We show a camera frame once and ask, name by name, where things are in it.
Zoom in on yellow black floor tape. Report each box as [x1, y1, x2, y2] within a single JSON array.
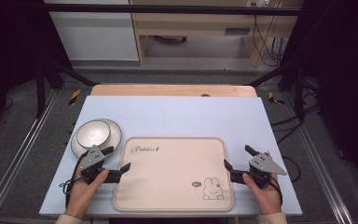
[[267, 91, 286, 106], [68, 89, 82, 106]]

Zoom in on pale blue table board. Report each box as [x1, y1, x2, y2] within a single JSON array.
[[38, 94, 304, 218]]

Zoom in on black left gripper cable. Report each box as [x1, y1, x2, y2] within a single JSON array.
[[58, 151, 90, 210]]

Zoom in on white cabinet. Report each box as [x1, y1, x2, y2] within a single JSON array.
[[43, 0, 140, 63]]

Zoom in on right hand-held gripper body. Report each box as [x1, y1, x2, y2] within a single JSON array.
[[247, 151, 288, 190]]

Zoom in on white bowl with dark rim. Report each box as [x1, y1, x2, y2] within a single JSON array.
[[76, 119, 112, 149]]

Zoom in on person's right hand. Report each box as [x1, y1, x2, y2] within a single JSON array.
[[241, 151, 283, 217]]

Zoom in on person's left hand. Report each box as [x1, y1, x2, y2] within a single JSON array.
[[64, 166, 110, 219]]

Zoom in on black floor cables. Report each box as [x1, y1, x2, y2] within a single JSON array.
[[269, 91, 322, 145]]

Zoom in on wooden desk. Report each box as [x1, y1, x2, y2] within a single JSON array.
[[128, 0, 305, 67]]

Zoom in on white power strip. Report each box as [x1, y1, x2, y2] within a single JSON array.
[[246, 0, 272, 8]]

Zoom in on black horizontal frame bar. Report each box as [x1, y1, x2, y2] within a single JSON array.
[[42, 3, 303, 17]]

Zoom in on beige tray with rabbit print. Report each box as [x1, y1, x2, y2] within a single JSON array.
[[112, 136, 236, 214]]

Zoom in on black hanging cables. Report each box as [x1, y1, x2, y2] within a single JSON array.
[[251, 14, 286, 68]]

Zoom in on black metal stand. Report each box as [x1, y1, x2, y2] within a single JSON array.
[[247, 60, 306, 121], [34, 57, 98, 119]]

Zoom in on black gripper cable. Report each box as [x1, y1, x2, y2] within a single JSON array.
[[58, 151, 90, 210], [269, 174, 302, 207]]

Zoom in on metal floor rail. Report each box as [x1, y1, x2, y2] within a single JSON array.
[[0, 89, 61, 224], [282, 92, 357, 224]]

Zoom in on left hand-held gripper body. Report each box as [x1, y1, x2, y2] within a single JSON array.
[[79, 144, 107, 185]]

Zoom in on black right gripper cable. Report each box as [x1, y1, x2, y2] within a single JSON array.
[[269, 174, 302, 207]]

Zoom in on black curtain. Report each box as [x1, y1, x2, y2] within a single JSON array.
[[0, 0, 73, 141], [279, 0, 358, 190]]

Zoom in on wooden table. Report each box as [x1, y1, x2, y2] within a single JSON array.
[[89, 83, 258, 98]]

